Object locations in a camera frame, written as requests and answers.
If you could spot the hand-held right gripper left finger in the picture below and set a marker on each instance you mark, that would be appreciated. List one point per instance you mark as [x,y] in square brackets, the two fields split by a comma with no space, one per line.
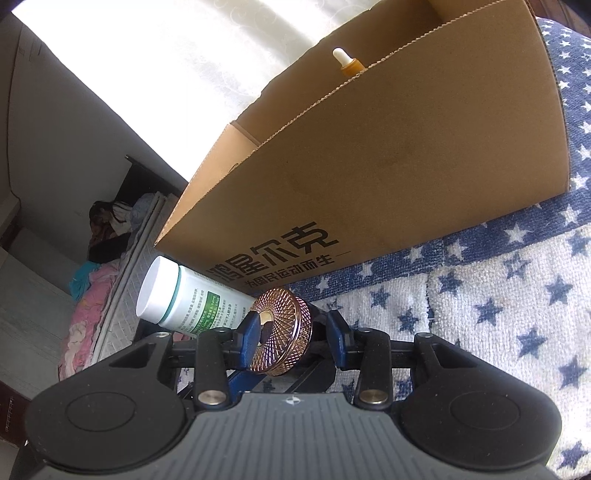
[247,337]

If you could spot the pink cloth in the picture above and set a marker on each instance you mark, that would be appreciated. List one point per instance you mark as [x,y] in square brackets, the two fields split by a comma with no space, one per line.
[87,323]

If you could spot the grey quilted mattress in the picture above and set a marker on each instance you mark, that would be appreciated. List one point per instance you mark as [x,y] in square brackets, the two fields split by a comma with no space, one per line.
[134,286]

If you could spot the teal cloth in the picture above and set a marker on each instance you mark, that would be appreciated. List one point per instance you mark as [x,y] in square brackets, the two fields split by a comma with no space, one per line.
[83,279]

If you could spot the white bottle with green label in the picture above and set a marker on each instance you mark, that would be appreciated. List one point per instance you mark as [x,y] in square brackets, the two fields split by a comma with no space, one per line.
[184,295]

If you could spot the round gold-lidded jar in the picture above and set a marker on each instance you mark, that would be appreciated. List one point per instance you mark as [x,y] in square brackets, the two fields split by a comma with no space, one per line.
[286,323]

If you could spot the cardboard box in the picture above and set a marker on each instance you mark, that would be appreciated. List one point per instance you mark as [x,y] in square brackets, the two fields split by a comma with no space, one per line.
[392,161]

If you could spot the orange dropper bottle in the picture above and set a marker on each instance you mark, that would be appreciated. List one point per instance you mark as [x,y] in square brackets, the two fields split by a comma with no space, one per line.
[346,62]

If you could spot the dark clothes pile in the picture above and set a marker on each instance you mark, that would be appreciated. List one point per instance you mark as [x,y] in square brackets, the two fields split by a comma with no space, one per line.
[111,230]

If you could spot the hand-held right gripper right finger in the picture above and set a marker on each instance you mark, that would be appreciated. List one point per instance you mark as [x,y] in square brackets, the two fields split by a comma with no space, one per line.
[337,339]

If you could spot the blue and white star blanket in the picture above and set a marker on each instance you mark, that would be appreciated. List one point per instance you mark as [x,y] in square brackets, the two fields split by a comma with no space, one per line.
[485,300]

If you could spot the dark wooden headboard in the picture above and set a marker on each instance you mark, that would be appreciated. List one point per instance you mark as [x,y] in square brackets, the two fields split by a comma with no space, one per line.
[143,177]

